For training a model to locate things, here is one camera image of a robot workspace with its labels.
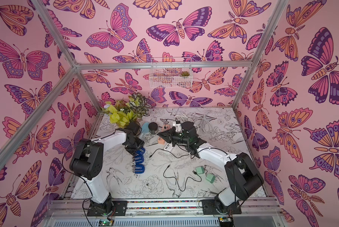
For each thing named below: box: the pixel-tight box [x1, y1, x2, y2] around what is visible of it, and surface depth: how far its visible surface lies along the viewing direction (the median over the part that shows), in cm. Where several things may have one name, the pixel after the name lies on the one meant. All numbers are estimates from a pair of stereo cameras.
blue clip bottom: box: [134, 164, 145, 175], surface depth 87 cm
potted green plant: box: [101, 92, 153, 130], surface depth 92 cm
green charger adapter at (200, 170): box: [195, 165, 205, 175], surface depth 87 cm
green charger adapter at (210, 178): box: [205, 173, 216, 184], surface depth 83 cm
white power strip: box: [163, 142, 174, 152], surface depth 96 cm
